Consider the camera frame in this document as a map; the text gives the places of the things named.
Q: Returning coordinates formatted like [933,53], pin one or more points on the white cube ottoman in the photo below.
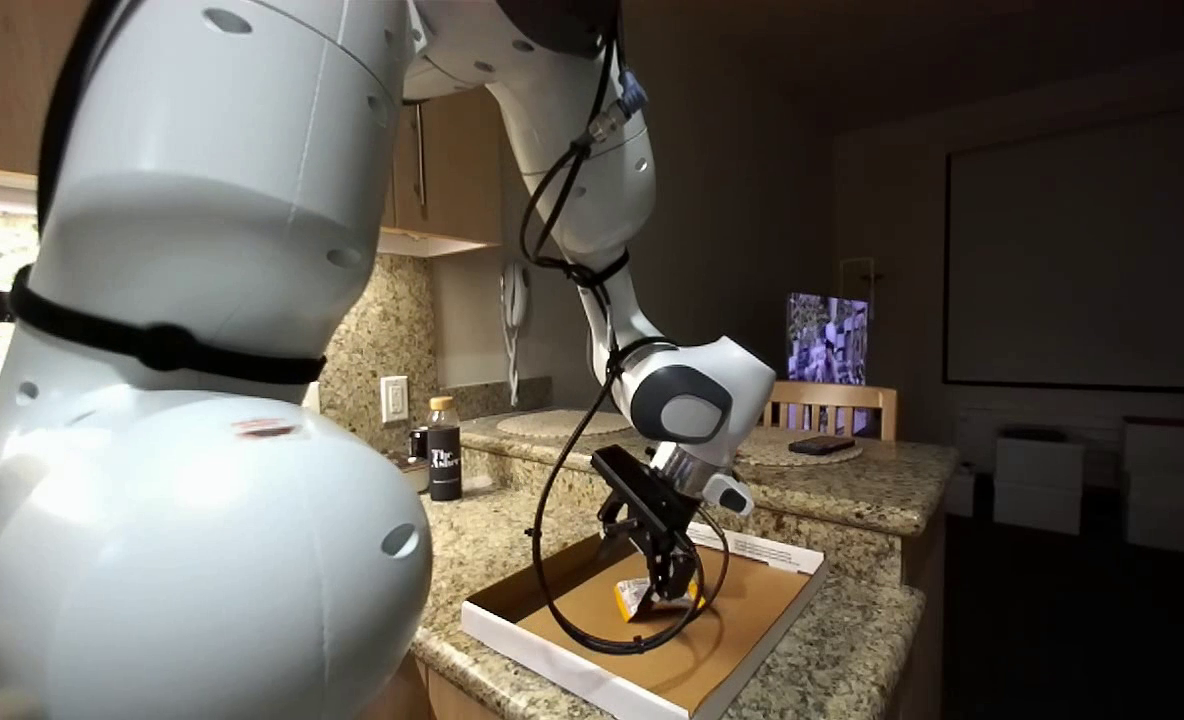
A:
[1036,482]
[1164,487]

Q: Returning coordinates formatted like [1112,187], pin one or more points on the black phone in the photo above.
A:
[825,446]

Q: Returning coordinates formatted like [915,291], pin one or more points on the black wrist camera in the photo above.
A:
[632,487]

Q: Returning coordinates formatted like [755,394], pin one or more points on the white wall outlet plate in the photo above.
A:
[395,396]

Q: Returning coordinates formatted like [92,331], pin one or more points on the wooden upper cabinet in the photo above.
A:
[446,172]

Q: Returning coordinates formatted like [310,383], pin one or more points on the large wall projection screen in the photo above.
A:
[1074,252]

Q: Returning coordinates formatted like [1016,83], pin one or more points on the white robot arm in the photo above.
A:
[216,202]

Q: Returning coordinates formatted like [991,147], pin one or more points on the dark sauce bottle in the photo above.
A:
[446,460]

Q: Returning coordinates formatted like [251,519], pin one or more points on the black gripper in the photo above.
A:
[669,548]

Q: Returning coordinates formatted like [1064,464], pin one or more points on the shallow cardboard box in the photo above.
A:
[736,624]

